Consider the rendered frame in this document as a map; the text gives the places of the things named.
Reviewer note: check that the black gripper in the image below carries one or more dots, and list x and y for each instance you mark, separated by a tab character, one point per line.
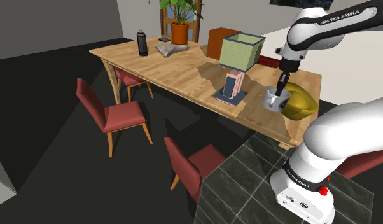
289	65

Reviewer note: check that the white mug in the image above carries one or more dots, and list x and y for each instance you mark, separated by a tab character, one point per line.
273	101

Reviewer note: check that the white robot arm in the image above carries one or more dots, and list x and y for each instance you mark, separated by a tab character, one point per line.
331	136

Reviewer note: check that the yellow rounded object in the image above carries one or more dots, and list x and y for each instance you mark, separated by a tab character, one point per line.
300	104

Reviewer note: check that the green shade pink table lamp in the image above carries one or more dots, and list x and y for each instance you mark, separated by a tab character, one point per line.
238	52

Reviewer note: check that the orange box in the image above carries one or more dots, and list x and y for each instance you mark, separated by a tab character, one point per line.
215	42

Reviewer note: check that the dark tiled robot stand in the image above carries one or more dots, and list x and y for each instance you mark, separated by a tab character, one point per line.
241	186

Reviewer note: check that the plant in orange pot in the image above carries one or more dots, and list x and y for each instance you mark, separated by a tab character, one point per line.
180	32

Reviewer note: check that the wooden dining table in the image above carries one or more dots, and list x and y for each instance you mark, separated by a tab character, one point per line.
166	66

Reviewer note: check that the grey folded cloth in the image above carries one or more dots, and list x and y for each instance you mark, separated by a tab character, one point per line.
169	49

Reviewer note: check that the small dark phone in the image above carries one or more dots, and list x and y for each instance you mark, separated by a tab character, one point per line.
164	39

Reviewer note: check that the wooden framed door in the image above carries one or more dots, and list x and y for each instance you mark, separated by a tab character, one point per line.
164	21

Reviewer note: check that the black spray bottle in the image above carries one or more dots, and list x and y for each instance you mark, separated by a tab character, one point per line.
142	43

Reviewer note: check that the dark wall picture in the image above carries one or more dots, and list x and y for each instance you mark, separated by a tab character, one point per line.
303	3

